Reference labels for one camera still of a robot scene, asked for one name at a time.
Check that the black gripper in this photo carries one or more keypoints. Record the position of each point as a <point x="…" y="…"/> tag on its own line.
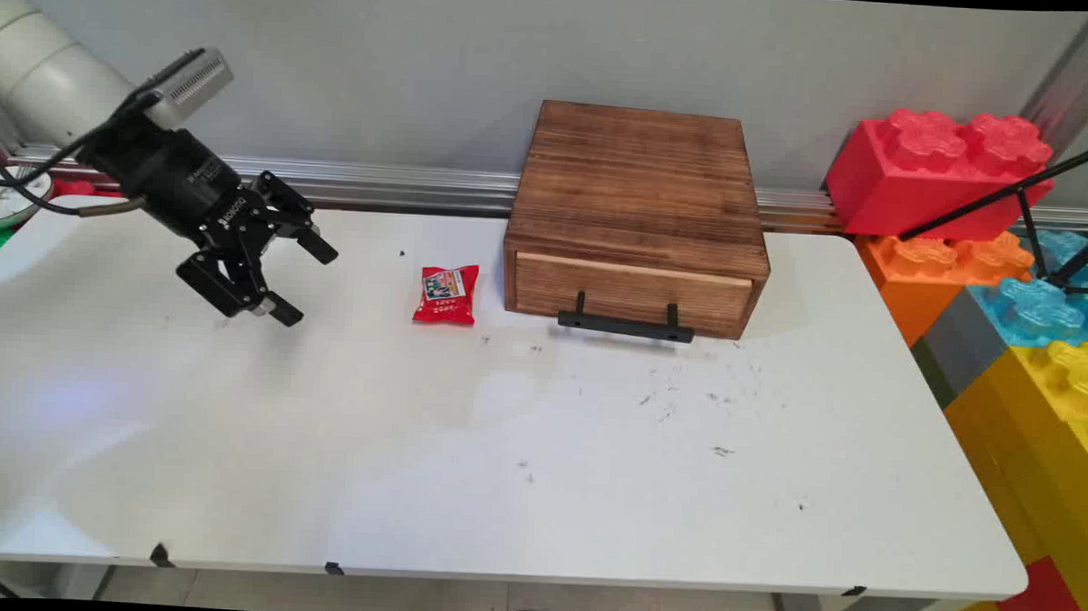
<point x="175" y="184"/>

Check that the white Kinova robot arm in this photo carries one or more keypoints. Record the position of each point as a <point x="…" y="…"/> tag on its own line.
<point x="42" y="77"/>

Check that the red snack packet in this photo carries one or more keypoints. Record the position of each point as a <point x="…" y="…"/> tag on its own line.
<point x="446" y="295"/>

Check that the brown wooden drawer box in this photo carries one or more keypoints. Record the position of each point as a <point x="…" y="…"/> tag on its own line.
<point x="639" y="192"/>

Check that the red giant building block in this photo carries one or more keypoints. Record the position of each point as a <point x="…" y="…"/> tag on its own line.
<point x="937" y="176"/>

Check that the orange giant building block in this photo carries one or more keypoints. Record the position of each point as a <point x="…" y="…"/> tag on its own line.
<point x="945" y="277"/>

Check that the grey giant building block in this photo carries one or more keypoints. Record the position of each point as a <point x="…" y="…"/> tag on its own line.
<point x="960" y="347"/>

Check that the black tripod stand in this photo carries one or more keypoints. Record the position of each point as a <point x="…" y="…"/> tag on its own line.
<point x="1026" y="212"/>

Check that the blue giant building block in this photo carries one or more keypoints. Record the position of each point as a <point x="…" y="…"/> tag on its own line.
<point x="1049" y="295"/>

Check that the yellow giant building block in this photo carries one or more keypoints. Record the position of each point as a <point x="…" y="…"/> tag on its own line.
<point x="1038" y="456"/>

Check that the red block at floor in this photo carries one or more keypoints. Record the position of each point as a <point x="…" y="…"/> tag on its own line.
<point x="1045" y="607"/>

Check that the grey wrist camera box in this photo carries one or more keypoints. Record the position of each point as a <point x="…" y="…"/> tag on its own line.
<point x="191" y="81"/>

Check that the aluminium wall rail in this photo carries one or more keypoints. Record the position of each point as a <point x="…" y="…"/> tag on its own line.
<point x="476" y="190"/>

